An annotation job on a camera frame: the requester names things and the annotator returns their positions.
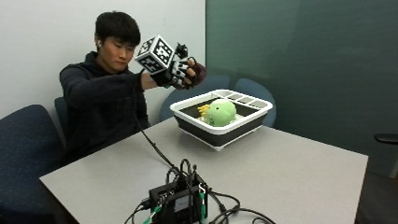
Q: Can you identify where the black cable bundle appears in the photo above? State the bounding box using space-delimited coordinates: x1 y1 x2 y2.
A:
205 189 278 224

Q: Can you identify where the white and black collapsible basin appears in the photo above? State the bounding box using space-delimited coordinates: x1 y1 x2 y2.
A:
169 89 274 152

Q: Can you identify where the black chair armrest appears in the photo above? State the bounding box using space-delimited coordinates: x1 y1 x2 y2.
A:
373 133 398 146

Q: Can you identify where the the person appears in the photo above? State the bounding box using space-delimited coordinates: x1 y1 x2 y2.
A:
59 11 152 166

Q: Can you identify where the thin black cable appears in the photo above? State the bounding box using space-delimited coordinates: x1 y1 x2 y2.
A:
124 199 152 224

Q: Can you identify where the white cube of black markers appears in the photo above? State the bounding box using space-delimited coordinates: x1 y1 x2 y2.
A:
133 34 177 76

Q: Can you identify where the green round plush toy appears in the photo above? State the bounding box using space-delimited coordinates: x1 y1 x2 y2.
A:
197 98 239 128

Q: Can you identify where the long black glove cable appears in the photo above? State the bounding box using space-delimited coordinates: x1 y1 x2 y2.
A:
131 68 180 174

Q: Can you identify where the black electronics box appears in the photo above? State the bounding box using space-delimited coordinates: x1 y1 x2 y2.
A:
147 179 209 224

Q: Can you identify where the dark maroon round object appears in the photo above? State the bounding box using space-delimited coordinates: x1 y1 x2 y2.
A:
189 62 209 87

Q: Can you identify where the large blue fabric chair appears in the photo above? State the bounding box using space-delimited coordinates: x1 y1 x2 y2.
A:
0 104 68 224

